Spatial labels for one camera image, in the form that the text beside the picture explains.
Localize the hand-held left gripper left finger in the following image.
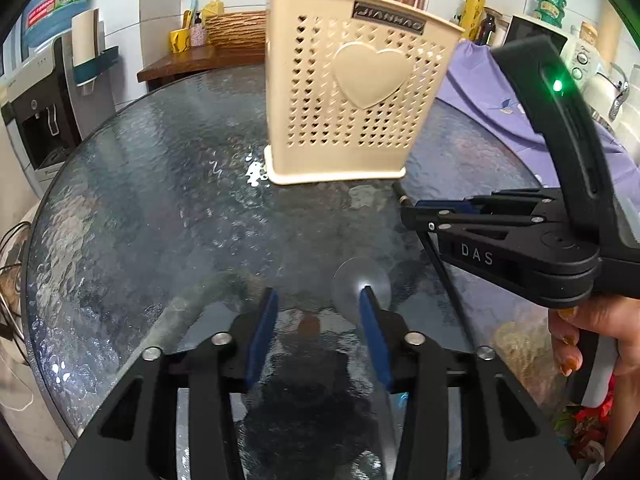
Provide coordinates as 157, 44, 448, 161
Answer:
57, 287, 280, 480

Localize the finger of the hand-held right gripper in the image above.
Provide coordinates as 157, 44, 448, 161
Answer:
415, 189, 563, 218
400, 204, 548, 235

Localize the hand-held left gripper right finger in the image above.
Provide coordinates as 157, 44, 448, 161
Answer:
359, 285, 583, 480

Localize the beige perforated utensil holder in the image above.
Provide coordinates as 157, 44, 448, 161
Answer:
262, 0, 463, 186

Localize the person's right forearm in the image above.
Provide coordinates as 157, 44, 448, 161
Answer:
602, 365, 640, 463

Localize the person's right hand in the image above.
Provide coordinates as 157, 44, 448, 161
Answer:
547, 292, 640, 378

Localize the purple floral cloth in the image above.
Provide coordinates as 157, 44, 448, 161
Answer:
435, 40, 640, 196

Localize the chrome tap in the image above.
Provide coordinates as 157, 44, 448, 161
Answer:
595, 65, 632, 122

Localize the white appliance with knobs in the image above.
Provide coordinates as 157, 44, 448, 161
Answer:
560, 35, 603, 83

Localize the white microwave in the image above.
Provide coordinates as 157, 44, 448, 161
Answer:
500, 12, 571, 61

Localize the yellow roll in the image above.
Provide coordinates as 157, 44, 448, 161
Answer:
459, 0, 488, 41

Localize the stack of green bowls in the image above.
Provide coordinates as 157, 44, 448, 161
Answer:
530, 0, 568, 23

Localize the dark wooden vanity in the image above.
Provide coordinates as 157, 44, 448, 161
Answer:
136, 42, 268, 92

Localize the wicker basket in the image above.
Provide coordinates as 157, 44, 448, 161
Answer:
204, 9, 268, 51

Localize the small patterned pump bottle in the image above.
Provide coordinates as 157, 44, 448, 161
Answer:
190, 11, 208, 47

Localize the teal cup holder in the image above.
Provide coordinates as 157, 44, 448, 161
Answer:
74, 46, 121, 96

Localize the water dispenser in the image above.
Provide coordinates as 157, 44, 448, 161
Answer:
0, 35, 116, 181

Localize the stack of white paper cups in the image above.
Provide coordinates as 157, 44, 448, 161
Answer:
71, 8, 99, 68

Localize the blue water jug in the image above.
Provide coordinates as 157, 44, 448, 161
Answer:
22, 0, 88, 56

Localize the black cable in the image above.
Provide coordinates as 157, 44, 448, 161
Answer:
0, 220, 33, 343

